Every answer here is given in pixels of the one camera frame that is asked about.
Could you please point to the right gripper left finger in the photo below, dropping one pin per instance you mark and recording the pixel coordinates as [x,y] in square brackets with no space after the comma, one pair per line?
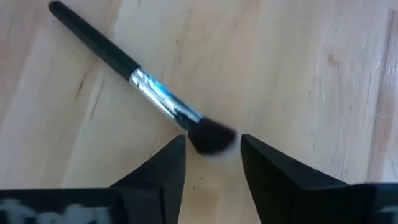
[149,199]

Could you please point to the large fluffy black makeup brush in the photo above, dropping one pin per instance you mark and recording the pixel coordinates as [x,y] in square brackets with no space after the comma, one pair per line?
[93,39]

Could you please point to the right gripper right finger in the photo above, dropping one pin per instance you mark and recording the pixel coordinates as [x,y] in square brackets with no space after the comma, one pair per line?
[295,199]

